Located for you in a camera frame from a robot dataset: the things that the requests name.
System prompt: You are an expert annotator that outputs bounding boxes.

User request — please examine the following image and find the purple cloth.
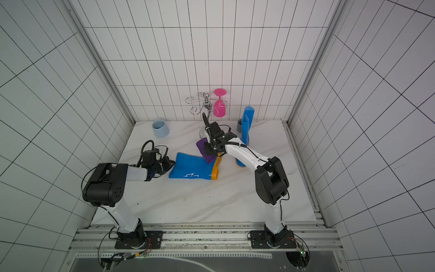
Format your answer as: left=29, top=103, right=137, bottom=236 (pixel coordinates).
left=196, top=137, right=217, bottom=165

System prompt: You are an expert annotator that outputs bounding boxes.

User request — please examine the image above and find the blue rubber boot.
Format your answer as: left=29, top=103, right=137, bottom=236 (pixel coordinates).
left=240, top=106, right=255, bottom=146
left=169, top=153, right=222, bottom=180

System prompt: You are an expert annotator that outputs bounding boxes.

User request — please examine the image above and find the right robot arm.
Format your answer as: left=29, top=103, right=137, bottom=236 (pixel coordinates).
left=204, top=119, right=289, bottom=243

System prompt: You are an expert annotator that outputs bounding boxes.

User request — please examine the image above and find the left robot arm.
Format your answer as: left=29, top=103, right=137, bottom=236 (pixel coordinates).
left=82, top=147, right=175, bottom=240

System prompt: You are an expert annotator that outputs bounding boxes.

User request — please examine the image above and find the grey-green mug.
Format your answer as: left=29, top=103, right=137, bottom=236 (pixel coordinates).
left=237, top=119, right=242, bottom=133

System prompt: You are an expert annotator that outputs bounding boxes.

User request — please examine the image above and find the pink wine glass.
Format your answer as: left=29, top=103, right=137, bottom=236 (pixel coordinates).
left=214, top=88, right=227, bottom=118

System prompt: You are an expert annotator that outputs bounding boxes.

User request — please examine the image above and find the light blue mug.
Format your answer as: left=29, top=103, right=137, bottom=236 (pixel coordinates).
left=152, top=119, right=169, bottom=138

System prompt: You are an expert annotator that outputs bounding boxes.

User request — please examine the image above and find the chrome glass holder stand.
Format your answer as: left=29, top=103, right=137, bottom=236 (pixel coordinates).
left=185, top=92, right=228, bottom=120

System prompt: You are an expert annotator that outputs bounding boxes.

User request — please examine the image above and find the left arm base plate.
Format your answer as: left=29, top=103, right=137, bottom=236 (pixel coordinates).
left=114, top=230, right=164, bottom=250

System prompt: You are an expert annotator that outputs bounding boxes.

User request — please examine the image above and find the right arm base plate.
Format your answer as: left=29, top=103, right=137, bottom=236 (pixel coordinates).
left=247, top=229, right=298, bottom=249

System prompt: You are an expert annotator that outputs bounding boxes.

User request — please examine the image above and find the aluminium mounting rail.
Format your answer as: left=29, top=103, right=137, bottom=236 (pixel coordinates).
left=69, top=222, right=344, bottom=254

